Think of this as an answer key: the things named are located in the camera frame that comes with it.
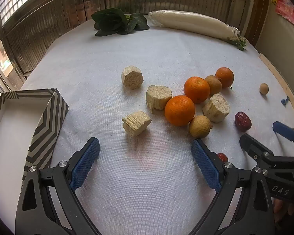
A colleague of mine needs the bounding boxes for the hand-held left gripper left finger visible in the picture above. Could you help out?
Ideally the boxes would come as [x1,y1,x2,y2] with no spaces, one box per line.
[15,137,100,235]

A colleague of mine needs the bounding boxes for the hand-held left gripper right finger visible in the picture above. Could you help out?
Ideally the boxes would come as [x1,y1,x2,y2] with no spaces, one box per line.
[189,138,276,235]

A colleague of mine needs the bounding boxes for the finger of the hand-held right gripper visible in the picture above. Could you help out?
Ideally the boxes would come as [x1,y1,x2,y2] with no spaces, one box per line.
[272,121,294,157]
[239,133,294,177]

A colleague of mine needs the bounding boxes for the orange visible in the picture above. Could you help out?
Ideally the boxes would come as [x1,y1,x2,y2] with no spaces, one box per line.
[183,76,211,104]
[164,95,196,127]
[215,67,235,89]

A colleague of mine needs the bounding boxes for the beige cake chunk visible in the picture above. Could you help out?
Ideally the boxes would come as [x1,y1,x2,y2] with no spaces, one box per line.
[122,111,152,137]
[145,85,173,114]
[202,93,230,123]
[121,65,144,90]

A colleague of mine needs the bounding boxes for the striped cardboard box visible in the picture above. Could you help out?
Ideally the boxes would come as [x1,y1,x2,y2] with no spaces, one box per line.
[0,88,69,235]

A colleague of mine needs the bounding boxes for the person's right hand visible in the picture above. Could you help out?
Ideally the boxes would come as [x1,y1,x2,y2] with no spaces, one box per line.
[273,197,294,223]

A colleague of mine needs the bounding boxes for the white tablecloth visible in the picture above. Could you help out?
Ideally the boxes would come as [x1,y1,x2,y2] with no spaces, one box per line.
[15,17,294,235]

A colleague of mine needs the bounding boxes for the wrapped white radish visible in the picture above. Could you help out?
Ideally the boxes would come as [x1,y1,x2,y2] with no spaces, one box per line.
[148,10,247,51]

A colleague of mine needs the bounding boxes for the dark wooden slatted partition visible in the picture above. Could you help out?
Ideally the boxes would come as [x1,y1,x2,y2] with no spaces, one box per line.
[0,0,236,79]

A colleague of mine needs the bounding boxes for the dark leafy greens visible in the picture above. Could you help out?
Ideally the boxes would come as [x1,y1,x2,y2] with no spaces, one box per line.
[91,8,150,37]

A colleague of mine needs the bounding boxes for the red wall poster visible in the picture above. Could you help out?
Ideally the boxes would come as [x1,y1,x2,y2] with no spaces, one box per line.
[271,0,294,26]

